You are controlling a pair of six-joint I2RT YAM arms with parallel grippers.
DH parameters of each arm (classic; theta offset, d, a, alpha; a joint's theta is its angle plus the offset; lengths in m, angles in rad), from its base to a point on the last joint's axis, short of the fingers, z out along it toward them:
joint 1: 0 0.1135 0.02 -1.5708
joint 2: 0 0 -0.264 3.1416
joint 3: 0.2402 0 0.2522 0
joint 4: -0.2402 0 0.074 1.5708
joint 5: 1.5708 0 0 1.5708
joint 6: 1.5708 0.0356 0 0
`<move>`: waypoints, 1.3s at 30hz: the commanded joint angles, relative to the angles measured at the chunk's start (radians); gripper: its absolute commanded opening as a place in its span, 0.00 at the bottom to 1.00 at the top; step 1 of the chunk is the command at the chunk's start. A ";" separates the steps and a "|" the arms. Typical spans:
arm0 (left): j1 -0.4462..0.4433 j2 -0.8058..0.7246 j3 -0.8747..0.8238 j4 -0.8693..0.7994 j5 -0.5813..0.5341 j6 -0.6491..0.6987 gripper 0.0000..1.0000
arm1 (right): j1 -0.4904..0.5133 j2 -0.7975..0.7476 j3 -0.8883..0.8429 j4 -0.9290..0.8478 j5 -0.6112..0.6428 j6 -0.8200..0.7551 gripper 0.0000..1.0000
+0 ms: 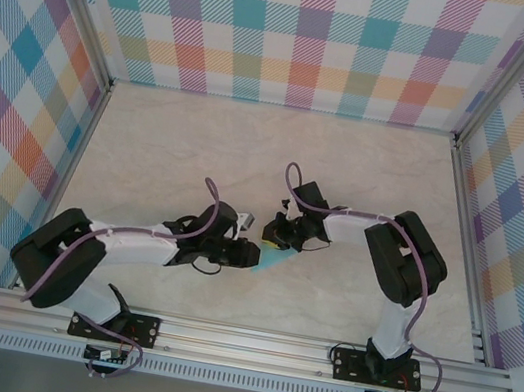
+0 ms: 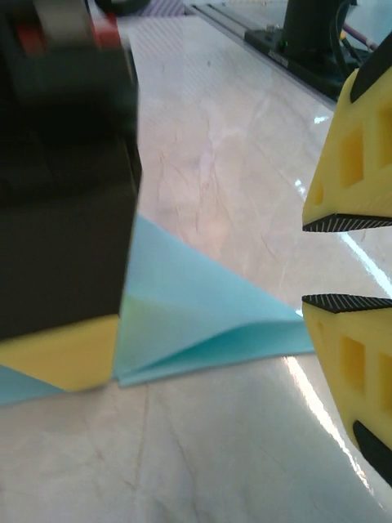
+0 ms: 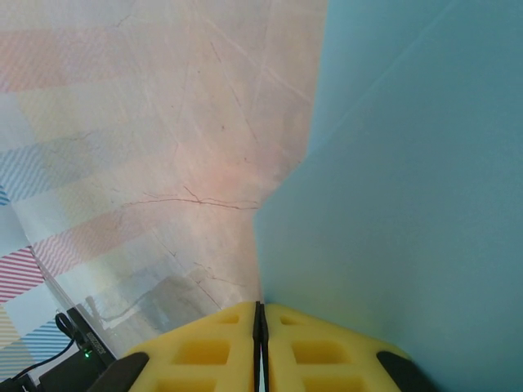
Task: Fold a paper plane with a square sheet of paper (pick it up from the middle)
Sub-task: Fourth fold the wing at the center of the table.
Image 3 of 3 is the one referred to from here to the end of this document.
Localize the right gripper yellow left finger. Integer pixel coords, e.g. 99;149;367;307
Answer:
93;301;262;392

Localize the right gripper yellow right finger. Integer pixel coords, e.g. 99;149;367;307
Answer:
261;302;434;392

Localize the light blue paper sheet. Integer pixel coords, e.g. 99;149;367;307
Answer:
253;0;523;392

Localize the thin black cable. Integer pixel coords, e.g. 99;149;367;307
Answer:
0;312;83;392

